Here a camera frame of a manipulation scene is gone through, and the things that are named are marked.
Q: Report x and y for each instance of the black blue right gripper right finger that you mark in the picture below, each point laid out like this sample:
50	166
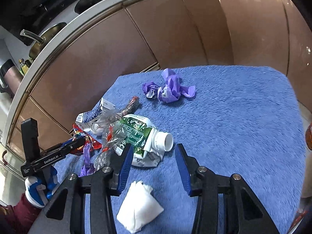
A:
187	167

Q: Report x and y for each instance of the clear plastic wrapper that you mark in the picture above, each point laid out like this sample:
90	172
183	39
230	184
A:
112	129

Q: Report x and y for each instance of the red sleeved forearm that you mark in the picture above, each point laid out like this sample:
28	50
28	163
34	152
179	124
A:
18	218

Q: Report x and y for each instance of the purple glove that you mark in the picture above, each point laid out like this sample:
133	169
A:
172	89

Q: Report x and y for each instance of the brown kitchen cabinets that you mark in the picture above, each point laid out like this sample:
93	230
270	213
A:
117	37

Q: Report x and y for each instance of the black range hood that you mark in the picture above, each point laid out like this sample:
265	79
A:
32	15

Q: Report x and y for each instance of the blue white milk carton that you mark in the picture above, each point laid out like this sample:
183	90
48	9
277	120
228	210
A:
88	121

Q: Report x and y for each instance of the crushed green white bottle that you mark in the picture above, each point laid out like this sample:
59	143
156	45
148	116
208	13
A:
149	144

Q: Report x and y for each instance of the blue towel cloth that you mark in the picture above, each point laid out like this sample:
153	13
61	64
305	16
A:
242	119

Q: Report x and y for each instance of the pink thermos flask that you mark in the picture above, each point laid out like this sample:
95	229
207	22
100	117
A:
11	78

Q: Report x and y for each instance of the brown wicker basket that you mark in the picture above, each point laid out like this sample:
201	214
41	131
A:
308	137

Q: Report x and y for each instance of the steel frying pan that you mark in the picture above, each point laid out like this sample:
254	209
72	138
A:
42	40

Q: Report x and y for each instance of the olive oil bottle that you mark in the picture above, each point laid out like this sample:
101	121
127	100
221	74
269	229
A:
25	65

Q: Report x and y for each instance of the white napkin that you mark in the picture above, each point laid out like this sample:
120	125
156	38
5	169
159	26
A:
139	207

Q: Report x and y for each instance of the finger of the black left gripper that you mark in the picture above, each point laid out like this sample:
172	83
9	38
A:
63	149

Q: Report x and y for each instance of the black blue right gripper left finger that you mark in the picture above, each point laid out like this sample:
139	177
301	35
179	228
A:
121	165

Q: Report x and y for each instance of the red colourful candy wrapper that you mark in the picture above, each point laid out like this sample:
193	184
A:
78	133

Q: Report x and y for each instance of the blue white gloved hand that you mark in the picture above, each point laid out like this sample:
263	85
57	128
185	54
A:
39	191

